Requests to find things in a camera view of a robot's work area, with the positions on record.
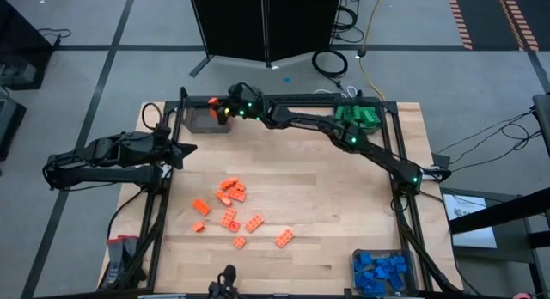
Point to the grey translucent plastic bin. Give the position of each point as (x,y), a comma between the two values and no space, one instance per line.
(410,286)
(374,101)
(199,123)

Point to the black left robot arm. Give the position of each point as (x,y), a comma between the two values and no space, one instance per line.
(99,161)

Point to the small yellow cap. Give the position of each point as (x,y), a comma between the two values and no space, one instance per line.
(224,112)

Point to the black metal table frame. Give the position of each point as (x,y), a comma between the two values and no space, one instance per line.
(309,105)

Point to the narrow green toy brick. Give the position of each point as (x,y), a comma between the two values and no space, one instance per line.
(349,114)

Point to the large blue toy brick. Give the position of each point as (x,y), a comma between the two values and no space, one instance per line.
(382,262)

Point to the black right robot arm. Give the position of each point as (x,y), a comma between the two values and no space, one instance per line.
(326,125)

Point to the small orange toy brick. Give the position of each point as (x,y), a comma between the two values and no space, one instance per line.
(239,187)
(234,226)
(239,242)
(198,227)

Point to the grey side table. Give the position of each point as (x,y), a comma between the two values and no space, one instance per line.
(511,243)

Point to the black stand beam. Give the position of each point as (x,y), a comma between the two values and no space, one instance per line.
(494,213)

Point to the white paper sheet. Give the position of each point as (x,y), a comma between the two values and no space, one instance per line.
(468,234)

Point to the dark mat orange stripes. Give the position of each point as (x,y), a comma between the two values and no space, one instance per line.
(481,15)

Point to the pink round object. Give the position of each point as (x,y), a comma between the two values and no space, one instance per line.
(522,296)

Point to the small blue toy brick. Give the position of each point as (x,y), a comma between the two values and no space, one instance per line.
(380,272)
(401,268)
(368,274)
(399,260)

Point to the black cabinet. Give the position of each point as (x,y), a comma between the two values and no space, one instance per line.
(21,54)
(10,123)

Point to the black partition panel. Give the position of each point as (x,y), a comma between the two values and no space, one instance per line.
(258,24)

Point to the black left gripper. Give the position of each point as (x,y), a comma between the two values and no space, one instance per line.
(163,146)

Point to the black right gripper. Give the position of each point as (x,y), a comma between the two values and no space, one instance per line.
(242,99)

